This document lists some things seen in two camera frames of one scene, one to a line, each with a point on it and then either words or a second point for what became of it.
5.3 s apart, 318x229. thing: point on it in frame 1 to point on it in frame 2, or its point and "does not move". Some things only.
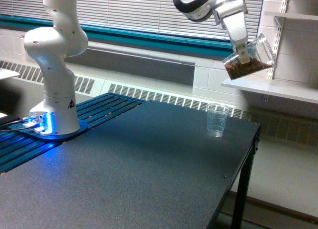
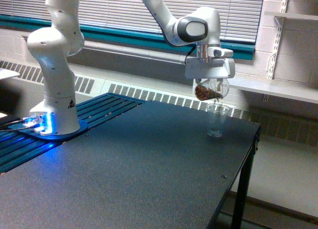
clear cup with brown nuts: [261, 58] to [209, 89]
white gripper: [231, 16] to [213, 62]
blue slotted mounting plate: [17, 144] does not move
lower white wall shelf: [303, 92] does not move
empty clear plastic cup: [216, 114] does not move
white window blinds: [151, 10] does not move
